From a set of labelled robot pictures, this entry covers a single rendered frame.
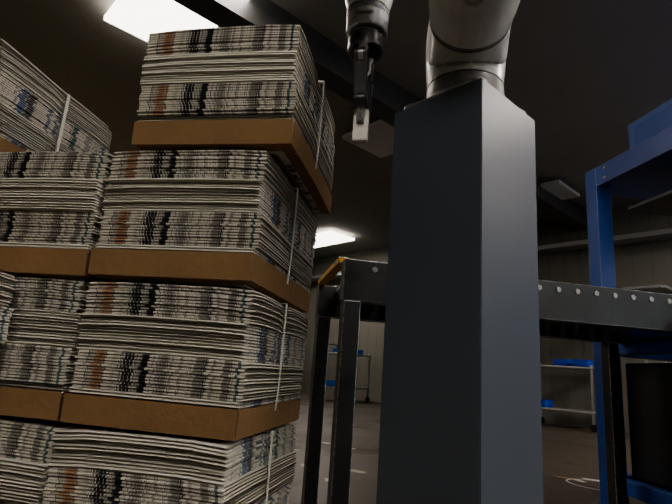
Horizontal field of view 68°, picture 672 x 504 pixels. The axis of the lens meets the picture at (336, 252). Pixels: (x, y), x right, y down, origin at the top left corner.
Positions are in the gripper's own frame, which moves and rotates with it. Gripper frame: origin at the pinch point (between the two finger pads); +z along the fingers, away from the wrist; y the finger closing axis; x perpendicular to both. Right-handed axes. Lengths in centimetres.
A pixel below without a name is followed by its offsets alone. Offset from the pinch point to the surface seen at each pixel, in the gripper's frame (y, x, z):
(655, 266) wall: -588, 289, -107
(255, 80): 19.3, -15.3, 1.2
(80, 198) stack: 19, -45, 22
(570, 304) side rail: -73, 57, 23
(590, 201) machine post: -163, 91, -42
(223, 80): 19.4, -21.1, 1.0
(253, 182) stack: 18.1, -14.1, 19.1
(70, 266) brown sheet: 19, -44, 34
